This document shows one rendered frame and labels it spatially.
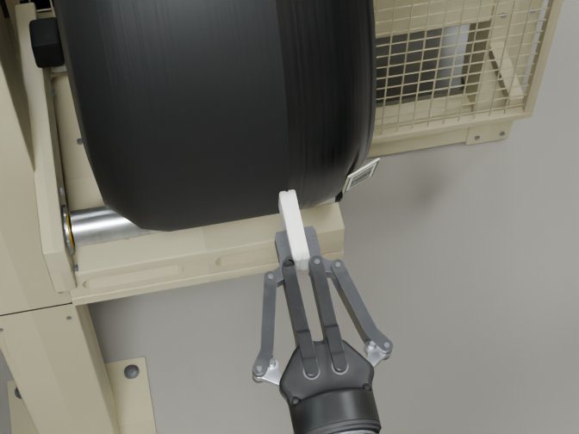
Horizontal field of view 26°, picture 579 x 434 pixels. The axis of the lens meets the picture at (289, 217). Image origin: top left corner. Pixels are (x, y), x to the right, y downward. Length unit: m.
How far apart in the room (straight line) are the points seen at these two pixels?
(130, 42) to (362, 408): 0.39
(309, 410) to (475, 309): 1.49
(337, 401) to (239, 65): 0.33
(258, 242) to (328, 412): 0.55
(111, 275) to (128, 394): 0.87
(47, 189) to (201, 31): 0.46
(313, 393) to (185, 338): 1.41
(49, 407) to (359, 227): 0.81
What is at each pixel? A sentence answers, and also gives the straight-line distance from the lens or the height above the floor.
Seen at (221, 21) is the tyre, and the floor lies 1.35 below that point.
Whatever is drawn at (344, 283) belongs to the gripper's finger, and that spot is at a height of 1.24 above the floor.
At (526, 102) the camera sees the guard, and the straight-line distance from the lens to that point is 2.40.
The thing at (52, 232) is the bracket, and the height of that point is 0.95.
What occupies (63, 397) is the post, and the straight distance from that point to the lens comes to 2.12.
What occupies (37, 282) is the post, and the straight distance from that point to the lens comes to 1.78.
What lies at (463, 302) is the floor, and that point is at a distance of 2.55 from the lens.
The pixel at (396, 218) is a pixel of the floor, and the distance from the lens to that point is 2.63.
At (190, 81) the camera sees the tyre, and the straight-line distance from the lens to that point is 1.17.
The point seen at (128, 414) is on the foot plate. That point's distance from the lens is 2.43.
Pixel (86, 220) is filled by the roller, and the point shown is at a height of 0.92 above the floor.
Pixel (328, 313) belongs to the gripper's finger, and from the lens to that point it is 1.12.
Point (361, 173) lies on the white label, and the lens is 1.35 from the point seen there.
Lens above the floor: 2.22
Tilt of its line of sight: 58 degrees down
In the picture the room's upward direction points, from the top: straight up
